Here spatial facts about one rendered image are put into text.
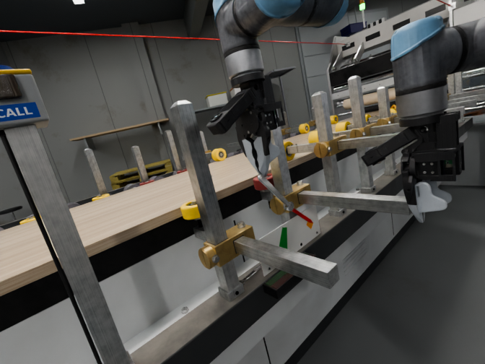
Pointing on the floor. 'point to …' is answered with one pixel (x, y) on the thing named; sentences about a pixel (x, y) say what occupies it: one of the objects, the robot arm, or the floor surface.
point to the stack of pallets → (118, 180)
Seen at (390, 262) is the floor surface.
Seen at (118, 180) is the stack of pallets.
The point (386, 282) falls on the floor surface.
